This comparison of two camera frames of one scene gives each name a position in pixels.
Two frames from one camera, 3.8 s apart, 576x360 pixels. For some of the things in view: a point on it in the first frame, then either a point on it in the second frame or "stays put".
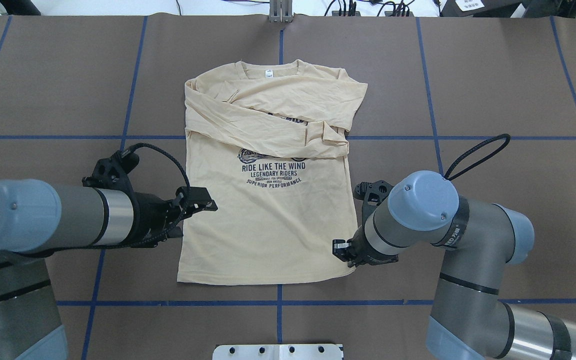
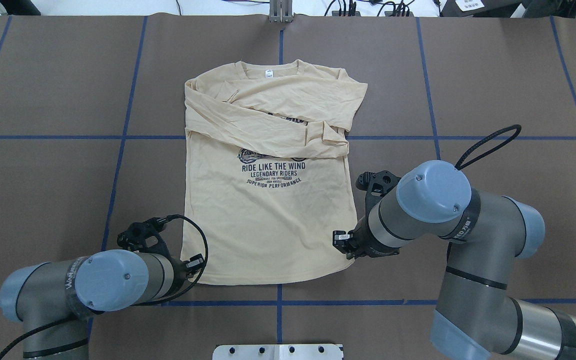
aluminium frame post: (280, 11) stays put
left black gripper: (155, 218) → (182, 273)
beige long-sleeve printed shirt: (270, 141) stays put
